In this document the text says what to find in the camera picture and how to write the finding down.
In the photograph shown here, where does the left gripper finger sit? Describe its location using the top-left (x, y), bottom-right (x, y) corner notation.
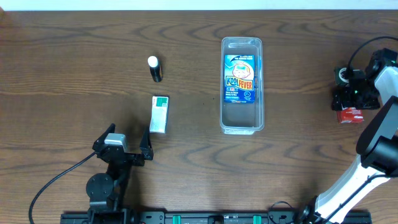
top-left (93, 123), bottom-right (116, 146)
top-left (139, 127), bottom-right (154, 161)

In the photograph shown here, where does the red small box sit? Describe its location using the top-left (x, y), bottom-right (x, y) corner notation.
top-left (336, 107), bottom-right (364, 124)

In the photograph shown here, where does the white green medicine box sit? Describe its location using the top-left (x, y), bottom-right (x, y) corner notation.
top-left (149, 96), bottom-right (169, 134)

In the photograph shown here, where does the blue Kool Fever box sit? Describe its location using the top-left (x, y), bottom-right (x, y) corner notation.
top-left (223, 54), bottom-right (256, 103)

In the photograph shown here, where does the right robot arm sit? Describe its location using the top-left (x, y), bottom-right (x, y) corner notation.
top-left (294, 49), bottom-right (397, 223)

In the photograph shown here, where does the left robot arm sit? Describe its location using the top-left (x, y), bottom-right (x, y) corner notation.
top-left (85, 124), bottom-right (154, 224)

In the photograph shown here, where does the clear plastic container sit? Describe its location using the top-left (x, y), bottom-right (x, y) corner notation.
top-left (220, 37), bottom-right (264, 135)

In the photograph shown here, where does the black bottle white cap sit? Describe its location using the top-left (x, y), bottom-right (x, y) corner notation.
top-left (147, 55), bottom-right (163, 82)

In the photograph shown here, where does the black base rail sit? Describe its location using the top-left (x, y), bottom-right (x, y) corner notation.
top-left (60, 208), bottom-right (373, 224)

